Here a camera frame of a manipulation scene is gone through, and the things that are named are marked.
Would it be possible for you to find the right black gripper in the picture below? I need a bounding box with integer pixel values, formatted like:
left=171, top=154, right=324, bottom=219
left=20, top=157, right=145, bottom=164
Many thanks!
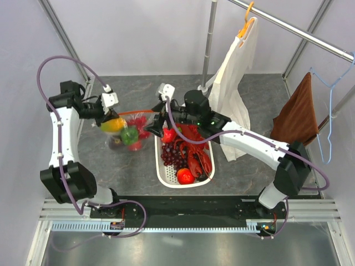
left=143, top=98, right=200, bottom=139

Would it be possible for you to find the red apple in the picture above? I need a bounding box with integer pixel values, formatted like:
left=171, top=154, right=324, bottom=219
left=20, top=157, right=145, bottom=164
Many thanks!
left=127, top=115, right=150, bottom=151

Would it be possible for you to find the yellow green mango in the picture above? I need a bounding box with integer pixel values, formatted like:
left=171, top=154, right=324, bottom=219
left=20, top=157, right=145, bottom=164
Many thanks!
left=100, top=117, right=126, bottom=133

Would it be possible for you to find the clear zip top bag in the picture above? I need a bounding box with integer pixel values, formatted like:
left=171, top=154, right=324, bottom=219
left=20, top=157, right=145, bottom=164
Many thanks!
left=99, top=110, right=154, bottom=151

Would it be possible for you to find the dark red onion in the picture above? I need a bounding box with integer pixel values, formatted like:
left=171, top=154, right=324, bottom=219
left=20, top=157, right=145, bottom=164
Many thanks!
left=107, top=137, right=122, bottom=150

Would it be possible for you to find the green bell pepper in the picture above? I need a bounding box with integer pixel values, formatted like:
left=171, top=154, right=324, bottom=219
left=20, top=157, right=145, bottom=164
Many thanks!
left=120, top=126, right=139, bottom=146

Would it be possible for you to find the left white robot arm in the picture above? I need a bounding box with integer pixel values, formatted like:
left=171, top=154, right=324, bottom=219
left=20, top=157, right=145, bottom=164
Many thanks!
left=40, top=80, right=122, bottom=218

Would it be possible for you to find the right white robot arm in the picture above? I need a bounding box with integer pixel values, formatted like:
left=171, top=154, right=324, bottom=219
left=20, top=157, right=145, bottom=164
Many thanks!
left=145, top=89, right=311, bottom=218

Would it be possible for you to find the dark grape bunch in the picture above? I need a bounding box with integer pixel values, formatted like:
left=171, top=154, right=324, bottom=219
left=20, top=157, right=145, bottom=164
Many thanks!
left=160, top=142, right=188, bottom=171

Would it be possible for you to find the metal clothes rack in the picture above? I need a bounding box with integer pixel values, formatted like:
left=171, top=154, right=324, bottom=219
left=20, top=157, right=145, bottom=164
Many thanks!
left=197, top=0, right=355, bottom=125

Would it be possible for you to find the red crayfish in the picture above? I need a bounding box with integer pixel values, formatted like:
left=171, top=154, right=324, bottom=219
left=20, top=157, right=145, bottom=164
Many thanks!
left=173, top=135, right=212, bottom=183

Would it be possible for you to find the white plastic basket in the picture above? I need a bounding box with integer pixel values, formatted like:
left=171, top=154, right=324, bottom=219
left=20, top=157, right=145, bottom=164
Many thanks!
left=155, top=137, right=215, bottom=189

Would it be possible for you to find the red tomato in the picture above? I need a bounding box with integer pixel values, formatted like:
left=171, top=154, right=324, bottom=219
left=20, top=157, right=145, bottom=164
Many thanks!
left=176, top=168, right=195, bottom=185

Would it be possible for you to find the white hanging shirt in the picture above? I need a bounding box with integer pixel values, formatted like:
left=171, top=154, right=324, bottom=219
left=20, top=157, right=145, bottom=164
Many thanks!
left=207, top=17, right=259, bottom=162

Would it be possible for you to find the orange clothes hanger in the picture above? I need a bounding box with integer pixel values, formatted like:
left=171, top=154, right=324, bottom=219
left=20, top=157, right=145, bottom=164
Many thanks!
left=237, top=1, right=254, bottom=38

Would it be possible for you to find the brown hanging towel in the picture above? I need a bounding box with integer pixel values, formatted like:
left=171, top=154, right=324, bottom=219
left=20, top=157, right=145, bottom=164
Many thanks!
left=271, top=73, right=319, bottom=146

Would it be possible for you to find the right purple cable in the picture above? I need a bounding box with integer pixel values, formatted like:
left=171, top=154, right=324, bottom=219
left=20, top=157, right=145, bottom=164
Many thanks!
left=165, top=95, right=331, bottom=241

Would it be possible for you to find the purple cable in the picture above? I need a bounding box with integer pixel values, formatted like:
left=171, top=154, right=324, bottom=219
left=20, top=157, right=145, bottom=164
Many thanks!
left=165, top=95, right=331, bottom=241
left=37, top=55, right=148, bottom=252

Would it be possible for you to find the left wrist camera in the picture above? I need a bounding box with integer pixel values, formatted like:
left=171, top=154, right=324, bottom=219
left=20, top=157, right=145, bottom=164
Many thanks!
left=101, top=84, right=119, bottom=114

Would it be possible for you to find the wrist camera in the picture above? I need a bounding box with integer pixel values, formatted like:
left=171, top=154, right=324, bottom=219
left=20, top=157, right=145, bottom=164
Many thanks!
left=156, top=83, right=175, bottom=101
left=101, top=84, right=119, bottom=114

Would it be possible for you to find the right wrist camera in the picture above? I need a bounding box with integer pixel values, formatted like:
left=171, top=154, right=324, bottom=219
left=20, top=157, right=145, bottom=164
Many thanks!
left=156, top=83, right=175, bottom=101

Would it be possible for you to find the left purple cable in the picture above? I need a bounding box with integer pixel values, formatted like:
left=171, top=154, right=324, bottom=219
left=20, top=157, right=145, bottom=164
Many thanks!
left=37, top=55, right=148, bottom=252

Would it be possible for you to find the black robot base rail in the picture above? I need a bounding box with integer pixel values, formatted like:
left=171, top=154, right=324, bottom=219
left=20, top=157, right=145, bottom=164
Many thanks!
left=90, top=196, right=286, bottom=229

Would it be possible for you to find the white slotted cable duct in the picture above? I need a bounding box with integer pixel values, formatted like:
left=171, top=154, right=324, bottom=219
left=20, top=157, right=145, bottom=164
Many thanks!
left=52, top=221, right=260, bottom=233

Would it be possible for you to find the blue wire hanger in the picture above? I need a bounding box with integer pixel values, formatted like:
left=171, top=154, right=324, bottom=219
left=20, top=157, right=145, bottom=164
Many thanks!
left=310, top=52, right=354, bottom=165

